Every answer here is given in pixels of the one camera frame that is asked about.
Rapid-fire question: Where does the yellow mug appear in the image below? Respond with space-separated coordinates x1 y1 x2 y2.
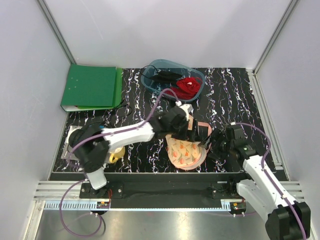
109 146 126 164

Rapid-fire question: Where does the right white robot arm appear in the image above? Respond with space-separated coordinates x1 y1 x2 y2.
199 122 311 240

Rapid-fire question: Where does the black bra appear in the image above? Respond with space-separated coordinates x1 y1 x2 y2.
140 64 183 83

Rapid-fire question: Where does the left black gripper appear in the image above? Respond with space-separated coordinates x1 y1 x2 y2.
167 117 200 142

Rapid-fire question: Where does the red bra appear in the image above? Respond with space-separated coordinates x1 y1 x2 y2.
165 77 203 100

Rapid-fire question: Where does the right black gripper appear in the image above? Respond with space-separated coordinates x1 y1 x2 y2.
197 127 234 163

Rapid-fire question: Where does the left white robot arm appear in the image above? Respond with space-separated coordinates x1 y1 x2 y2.
68 104 193 198

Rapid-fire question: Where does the pink floral mesh laundry bag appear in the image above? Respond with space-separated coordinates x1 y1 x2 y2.
165 118 212 171

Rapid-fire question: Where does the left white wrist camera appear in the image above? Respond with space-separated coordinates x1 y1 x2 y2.
175 101 193 121

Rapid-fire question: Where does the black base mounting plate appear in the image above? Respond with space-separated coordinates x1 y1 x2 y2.
79 172 248 209

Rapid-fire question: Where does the green ring binder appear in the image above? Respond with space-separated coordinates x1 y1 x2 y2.
60 64 123 112

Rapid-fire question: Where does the blue translucent plastic bin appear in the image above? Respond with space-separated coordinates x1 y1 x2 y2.
139 59 206 103

